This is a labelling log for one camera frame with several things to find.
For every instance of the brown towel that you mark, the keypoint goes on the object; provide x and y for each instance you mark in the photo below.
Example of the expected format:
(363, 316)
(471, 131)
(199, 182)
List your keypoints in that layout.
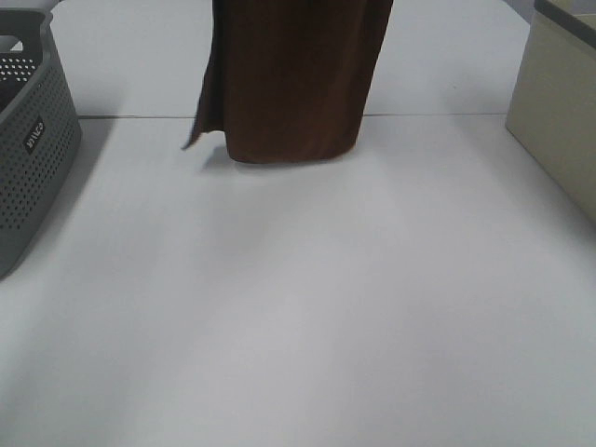
(288, 81)

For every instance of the grey perforated plastic basket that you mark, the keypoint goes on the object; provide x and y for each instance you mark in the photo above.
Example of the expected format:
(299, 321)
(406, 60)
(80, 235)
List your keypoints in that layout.
(40, 131)

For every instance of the beige fabric storage box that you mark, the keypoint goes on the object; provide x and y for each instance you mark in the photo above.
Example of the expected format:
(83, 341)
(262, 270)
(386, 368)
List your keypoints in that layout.
(552, 109)

